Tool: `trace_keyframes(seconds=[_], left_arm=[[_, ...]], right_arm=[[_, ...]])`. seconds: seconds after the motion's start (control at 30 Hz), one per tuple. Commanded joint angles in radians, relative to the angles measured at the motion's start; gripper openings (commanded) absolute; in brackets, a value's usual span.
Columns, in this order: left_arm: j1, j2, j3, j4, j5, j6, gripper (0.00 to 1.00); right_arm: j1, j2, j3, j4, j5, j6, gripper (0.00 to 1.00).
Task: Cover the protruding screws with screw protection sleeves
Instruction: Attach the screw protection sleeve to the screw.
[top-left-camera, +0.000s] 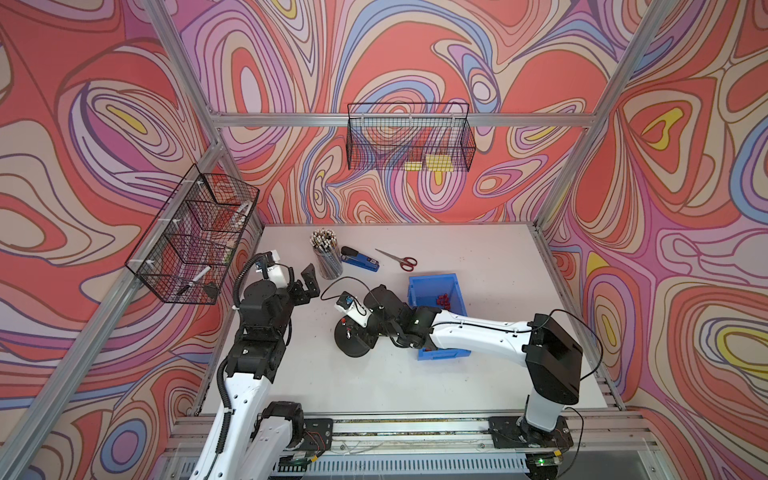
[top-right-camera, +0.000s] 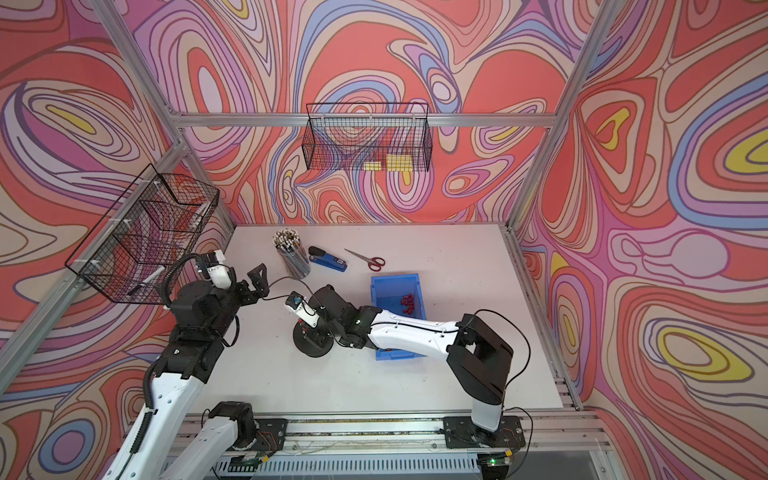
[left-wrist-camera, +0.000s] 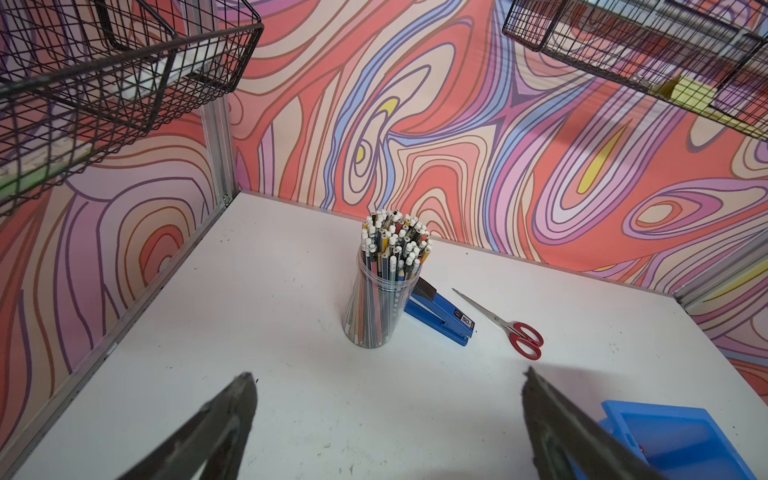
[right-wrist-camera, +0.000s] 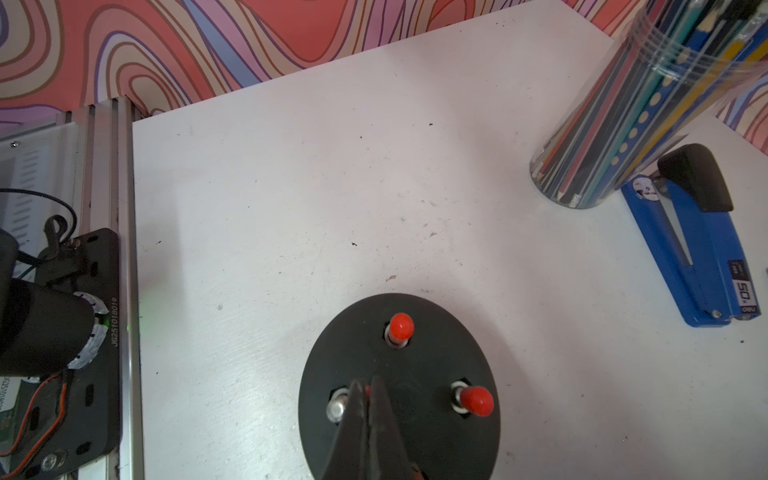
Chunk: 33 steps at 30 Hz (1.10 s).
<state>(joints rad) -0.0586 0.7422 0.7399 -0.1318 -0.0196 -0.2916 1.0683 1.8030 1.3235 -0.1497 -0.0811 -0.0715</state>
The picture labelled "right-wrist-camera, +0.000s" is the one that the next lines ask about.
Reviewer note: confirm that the blue black stapler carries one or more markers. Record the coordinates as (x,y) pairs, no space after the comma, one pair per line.
(683,212)

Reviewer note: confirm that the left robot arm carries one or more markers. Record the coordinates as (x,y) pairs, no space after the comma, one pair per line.
(60,320)

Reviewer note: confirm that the red screw sleeve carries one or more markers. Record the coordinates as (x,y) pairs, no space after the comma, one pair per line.
(476,400)
(400,329)

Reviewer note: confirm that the metal pen cup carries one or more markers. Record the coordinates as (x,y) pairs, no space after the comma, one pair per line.
(676,60)

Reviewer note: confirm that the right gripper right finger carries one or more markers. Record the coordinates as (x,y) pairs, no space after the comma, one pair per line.
(387,455)

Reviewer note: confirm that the black round screw base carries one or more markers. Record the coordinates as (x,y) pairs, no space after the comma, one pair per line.
(422,378)

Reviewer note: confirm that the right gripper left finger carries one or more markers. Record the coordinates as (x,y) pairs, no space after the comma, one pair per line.
(348,456)

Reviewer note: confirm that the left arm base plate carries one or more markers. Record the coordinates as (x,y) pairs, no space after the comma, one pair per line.
(54,424)

